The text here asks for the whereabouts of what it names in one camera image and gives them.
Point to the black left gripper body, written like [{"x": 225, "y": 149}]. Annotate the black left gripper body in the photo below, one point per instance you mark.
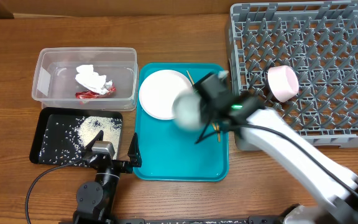
[{"x": 105, "y": 175}]

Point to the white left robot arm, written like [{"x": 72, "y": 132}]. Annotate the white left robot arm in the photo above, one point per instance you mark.
[{"x": 95, "y": 198}]

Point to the large white plate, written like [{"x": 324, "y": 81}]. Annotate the large white plate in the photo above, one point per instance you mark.
[{"x": 159, "y": 90}]

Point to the spilled rice grains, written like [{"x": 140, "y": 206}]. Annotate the spilled rice grains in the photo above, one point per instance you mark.
[{"x": 66, "y": 136}]

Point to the teal serving tray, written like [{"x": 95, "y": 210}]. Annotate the teal serving tray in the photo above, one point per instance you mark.
[{"x": 170, "y": 153}]

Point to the grey dish rack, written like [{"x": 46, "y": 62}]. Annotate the grey dish rack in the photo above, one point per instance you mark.
[{"x": 319, "y": 41}]

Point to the grey white bowl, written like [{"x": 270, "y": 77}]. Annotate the grey white bowl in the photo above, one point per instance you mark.
[{"x": 187, "y": 111}]

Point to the pink white bowl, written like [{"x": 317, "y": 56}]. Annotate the pink white bowl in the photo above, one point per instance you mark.
[{"x": 283, "y": 82}]

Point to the red sauce packet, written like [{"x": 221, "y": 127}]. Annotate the red sauce packet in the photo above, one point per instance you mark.
[{"x": 106, "y": 90}]

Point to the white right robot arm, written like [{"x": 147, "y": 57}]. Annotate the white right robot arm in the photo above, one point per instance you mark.
[{"x": 334, "y": 187}]

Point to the clear plastic bin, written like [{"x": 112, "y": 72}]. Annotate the clear plastic bin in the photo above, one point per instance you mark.
[{"x": 54, "y": 83}]

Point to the black plastic tray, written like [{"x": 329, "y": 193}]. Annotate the black plastic tray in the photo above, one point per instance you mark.
[{"x": 43, "y": 119}]

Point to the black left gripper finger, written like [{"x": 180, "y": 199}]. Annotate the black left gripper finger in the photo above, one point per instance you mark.
[
  {"x": 134, "y": 152},
  {"x": 90, "y": 147}
]

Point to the wooden chopstick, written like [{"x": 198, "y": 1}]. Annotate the wooden chopstick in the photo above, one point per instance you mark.
[
  {"x": 217, "y": 130},
  {"x": 190, "y": 77}
]

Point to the white napkin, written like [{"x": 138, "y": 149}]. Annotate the white napkin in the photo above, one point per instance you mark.
[{"x": 87, "y": 77}]

